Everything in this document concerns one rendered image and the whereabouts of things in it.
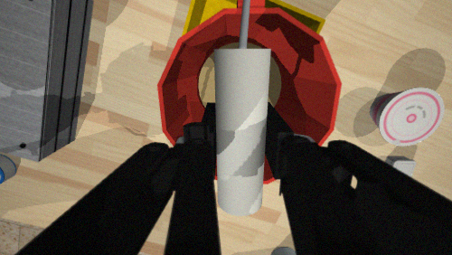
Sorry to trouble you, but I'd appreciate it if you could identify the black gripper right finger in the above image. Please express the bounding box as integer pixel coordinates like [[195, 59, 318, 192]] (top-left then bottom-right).
[[265, 102, 452, 255]]

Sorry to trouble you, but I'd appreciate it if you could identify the yellow square tray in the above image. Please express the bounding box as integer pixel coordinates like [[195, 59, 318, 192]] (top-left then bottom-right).
[[182, 0, 325, 36]]

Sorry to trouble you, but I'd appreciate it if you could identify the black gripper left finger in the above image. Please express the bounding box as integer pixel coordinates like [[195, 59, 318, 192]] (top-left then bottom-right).
[[15, 102, 221, 255]]

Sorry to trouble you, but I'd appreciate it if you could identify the white bottle with blue cap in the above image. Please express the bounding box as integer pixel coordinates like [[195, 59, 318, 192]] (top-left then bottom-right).
[[271, 247, 296, 255]]

